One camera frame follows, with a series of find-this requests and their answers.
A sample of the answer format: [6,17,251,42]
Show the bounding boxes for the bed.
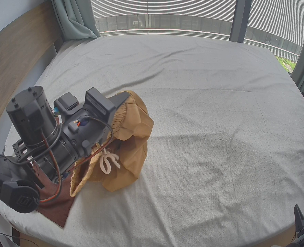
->
[0,0,304,247]

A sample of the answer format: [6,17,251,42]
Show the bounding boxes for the mustard yellow shorts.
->
[70,90,154,197]

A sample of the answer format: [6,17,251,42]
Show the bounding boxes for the blue-green curtain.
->
[49,0,101,41]

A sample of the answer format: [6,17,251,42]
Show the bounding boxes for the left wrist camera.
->
[54,92,85,118]

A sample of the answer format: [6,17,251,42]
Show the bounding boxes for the brown garment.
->
[30,161,76,228]

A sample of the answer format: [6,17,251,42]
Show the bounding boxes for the window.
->
[86,0,304,74]

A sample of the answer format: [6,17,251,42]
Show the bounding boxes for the black cable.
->
[37,115,114,204]

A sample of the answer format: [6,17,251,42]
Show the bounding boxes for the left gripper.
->
[41,88,131,182]

